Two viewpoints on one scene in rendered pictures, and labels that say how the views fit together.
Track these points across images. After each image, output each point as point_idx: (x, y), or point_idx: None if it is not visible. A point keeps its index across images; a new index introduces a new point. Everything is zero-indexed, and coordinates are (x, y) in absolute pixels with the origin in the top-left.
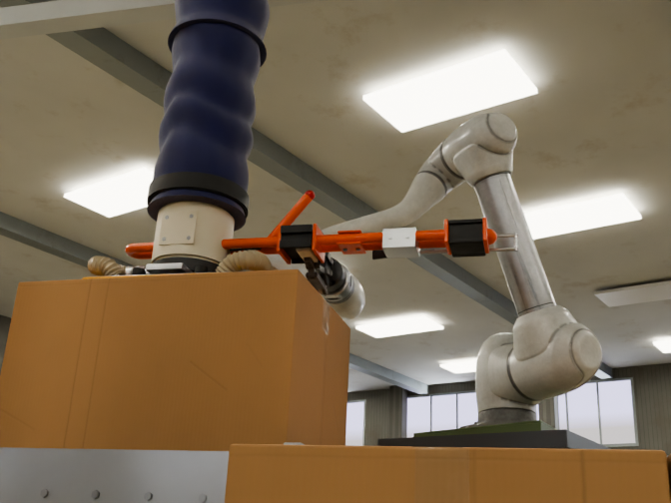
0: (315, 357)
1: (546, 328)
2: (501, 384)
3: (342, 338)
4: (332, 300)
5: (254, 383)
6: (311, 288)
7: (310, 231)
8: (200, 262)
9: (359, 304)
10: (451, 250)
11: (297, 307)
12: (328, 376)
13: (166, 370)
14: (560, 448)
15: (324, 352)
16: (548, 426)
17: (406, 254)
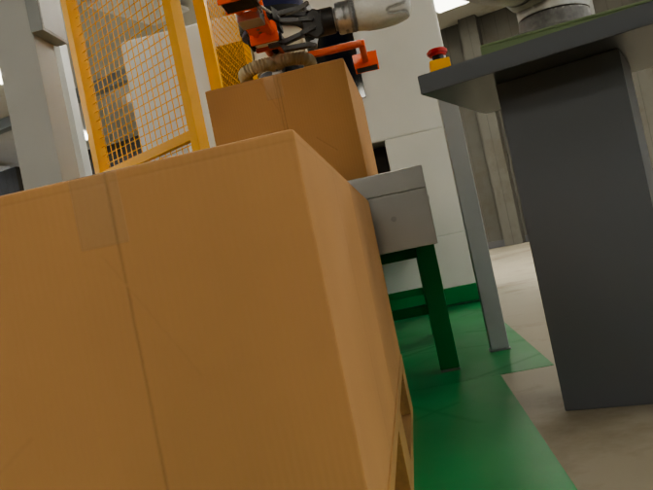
0: (260, 127)
1: None
2: None
3: (323, 78)
4: (351, 32)
5: None
6: (233, 88)
7: (246, 34)
8: (260, 77)
9: (380, 14)
10: (243, 10)
11: (212, 116)
12: (294, 124)
13: None
14: (432, 93)
15: (279, 114)
16: (504, 41)
17: (255, 21)
